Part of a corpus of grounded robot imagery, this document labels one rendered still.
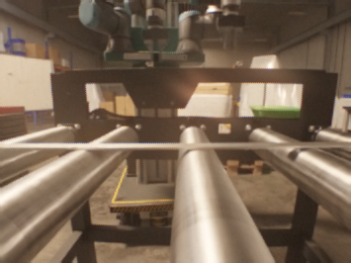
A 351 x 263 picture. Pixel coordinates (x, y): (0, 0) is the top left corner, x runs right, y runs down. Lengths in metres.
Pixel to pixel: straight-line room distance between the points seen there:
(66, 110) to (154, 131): 0.44
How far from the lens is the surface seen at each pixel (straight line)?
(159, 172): 1.66
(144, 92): 0.89
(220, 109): 4.10
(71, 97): 1.02
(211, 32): 1.41
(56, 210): 0.36
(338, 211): 0.46
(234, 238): 0.21
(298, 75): 1.00
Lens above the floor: 1.04
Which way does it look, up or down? 11 degrees down
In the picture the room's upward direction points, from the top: straight up
